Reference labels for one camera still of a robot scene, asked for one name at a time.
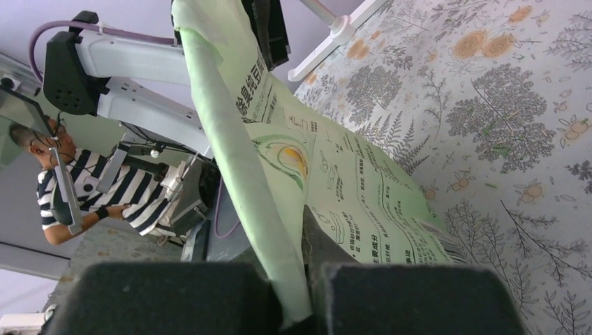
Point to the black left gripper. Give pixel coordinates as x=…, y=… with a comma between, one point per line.
x=268, y=25

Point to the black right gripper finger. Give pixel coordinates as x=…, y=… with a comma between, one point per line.
x=317, y=249

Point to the green cat litter bag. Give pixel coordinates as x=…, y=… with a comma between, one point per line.
x=364, y=200

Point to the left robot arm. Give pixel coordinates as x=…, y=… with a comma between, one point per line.
x=198, y=90

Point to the floral patterned mat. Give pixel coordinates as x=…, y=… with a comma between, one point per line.
x=487, y=105

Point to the person in striped shirt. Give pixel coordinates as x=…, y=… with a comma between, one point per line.
x=82, y=167

